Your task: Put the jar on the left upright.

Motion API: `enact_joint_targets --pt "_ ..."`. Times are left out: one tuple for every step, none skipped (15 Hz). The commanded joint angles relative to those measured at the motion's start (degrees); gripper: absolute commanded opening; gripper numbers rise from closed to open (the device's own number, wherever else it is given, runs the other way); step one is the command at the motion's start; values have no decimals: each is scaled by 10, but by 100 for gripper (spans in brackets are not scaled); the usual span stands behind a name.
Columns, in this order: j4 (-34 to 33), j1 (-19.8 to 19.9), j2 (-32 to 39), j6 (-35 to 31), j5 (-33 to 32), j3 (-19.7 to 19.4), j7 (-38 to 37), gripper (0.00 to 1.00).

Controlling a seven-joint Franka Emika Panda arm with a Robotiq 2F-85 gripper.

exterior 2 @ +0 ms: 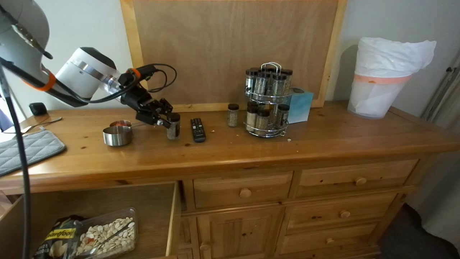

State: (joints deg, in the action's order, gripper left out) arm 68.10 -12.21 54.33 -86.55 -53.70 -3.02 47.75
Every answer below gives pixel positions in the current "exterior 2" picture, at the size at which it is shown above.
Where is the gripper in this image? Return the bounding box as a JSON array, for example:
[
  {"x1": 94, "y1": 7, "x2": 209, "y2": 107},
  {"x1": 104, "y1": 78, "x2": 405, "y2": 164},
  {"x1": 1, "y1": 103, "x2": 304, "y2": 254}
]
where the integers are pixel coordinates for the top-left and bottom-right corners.
[{"x1": 120, "y1": 83, "x2": 174, "y2": 129}]

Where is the spice jar with black lid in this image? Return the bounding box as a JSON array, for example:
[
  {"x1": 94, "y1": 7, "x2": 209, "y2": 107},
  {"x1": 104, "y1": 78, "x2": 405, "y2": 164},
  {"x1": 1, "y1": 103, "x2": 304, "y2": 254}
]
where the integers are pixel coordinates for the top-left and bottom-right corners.
[
  {"x1": 246, "y1": 104, "x2": 259, "y2": 132},
  {"x1": 166, "y1": 113, "x2": 181, "y2": 141},
  {"x1": 282, "y1": 69, "x2": 294, "y2": 95},
  {"x1": 276, "y1": 104, "x2": 290, "y2": 128},
  {"x1": 254, "y1": 72, "x2": 268, "y2": 96},
  {"x1": 245, "y1": 69, "x2": 256, "y2": 96},
  {"x1": 227, "y1": 104, "x2": 240, "y2": 128},
  {"x1": 272, "y1": 73, "x2": 288, "y2": 97},
  {"x1": 256, "y1": 110, "x2": 271, "y2": 131}
]

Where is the black remote control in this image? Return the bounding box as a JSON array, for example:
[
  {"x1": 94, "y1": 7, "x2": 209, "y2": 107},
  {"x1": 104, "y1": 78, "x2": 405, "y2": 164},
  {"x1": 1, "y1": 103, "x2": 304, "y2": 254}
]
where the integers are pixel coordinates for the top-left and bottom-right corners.
[{"x1": 190, "y1": 118, "x2": 207, "y2": 143}]

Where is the steel measuring cup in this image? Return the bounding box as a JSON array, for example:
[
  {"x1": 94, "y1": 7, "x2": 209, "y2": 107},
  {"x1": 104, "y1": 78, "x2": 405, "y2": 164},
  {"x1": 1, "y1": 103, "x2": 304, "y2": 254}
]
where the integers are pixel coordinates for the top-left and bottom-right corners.
[{"x1": 102, "y1": 122, "x2": 145, "y2": 147}]

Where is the open wooden drawer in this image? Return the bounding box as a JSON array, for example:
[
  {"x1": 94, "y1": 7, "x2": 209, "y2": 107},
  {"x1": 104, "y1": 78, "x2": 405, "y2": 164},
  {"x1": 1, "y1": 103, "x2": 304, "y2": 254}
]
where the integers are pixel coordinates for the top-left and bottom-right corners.
[{"x1": 0, "y1": 181, "x2": 181, "y2": 259}]

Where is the chrome spice rack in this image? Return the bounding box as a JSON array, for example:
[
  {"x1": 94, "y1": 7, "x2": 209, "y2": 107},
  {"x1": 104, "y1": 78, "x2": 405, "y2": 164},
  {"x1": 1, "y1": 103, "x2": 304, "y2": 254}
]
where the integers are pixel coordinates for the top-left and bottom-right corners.
[{"x1": 244, "y1": 62, "x2": 294, "y2": 138}]

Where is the small black box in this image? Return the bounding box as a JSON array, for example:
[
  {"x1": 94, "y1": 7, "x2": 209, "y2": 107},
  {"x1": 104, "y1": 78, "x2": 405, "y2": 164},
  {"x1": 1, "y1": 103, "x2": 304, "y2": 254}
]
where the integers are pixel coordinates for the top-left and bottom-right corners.
[{"x1": 28, "y1": 102, "x2": 48, "y2": 117}]

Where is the metal spoon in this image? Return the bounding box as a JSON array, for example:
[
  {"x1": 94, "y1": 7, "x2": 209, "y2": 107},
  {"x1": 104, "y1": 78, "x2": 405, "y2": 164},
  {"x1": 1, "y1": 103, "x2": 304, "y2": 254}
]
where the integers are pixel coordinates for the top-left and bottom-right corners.
[{"x1": 3, "y1": 117, "x2": 63, "y2": 135}]

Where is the grey quilted pot holder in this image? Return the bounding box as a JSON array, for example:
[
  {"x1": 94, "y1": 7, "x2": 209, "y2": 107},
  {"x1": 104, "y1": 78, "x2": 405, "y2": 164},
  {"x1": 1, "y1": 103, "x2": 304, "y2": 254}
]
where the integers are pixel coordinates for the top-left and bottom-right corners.
[{"x1": 0, "y1": 129, "x2": 66, "y2": 177}]

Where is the plastic tub of seeds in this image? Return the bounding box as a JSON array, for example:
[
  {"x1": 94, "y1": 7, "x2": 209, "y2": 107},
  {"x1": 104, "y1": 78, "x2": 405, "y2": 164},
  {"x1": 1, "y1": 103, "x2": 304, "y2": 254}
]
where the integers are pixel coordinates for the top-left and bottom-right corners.
[{"x1": 73, "y1": 207, "x2": 138, "y2": 259}]

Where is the wooden dresser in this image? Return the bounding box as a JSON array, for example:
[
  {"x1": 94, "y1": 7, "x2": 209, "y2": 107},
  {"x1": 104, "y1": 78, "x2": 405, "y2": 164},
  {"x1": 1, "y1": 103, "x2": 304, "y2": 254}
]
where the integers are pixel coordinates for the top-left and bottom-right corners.
[{"x1": 0, "y1": 100, "x2": 460, "y2": 259}]

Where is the blue tissue box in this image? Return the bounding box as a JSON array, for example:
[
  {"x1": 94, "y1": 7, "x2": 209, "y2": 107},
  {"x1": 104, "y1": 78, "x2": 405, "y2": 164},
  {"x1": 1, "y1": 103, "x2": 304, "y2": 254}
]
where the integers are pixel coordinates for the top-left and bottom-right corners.
[{"x1": 287, "y1": 87, "x2": 314, "y2": 124}]

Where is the wooden cabinet door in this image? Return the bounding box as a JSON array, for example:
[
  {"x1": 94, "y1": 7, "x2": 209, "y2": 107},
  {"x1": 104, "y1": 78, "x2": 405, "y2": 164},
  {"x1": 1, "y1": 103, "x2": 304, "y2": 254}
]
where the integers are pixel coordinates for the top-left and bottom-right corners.
[{"x1": 196, "y1": 205, "x2": 285, "y2": 259}]

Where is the black snack bag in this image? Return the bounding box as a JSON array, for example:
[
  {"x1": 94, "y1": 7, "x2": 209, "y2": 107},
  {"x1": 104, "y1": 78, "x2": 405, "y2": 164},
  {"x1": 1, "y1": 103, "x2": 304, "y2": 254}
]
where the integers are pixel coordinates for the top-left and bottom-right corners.
[{"x1": 32, "y1": 215, "x2": 86, "y2": 259}]

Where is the bin with white bag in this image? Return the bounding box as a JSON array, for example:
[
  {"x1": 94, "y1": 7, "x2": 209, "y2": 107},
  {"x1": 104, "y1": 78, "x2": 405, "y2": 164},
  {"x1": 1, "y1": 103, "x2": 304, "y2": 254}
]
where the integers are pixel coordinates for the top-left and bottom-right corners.
[{"x1": 347, "y1": 37, "x2": 437, "y2": 120}]

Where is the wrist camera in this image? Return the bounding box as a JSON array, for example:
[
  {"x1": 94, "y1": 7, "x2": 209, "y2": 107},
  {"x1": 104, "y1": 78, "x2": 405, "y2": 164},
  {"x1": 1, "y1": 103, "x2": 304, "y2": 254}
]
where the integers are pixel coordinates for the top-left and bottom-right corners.
[{"x1": 124, "y1": 64, "x2": 159, "y2": 84}]

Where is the cork board with wooden frame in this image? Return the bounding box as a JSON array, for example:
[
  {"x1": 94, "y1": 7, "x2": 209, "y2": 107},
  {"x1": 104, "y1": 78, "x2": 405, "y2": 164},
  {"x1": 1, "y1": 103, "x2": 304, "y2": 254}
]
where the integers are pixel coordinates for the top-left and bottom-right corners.
[{"x1": 119, "y1": 0, "x2": 349, "y2": 113}]

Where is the black cable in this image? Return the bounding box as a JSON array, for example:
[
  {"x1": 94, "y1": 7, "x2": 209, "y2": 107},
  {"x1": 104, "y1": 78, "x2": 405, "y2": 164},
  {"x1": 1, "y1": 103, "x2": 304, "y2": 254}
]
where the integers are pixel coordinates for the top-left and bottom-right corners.
[{"x1": 0, "y1": 65, "x2": 32, "y2": 259}]

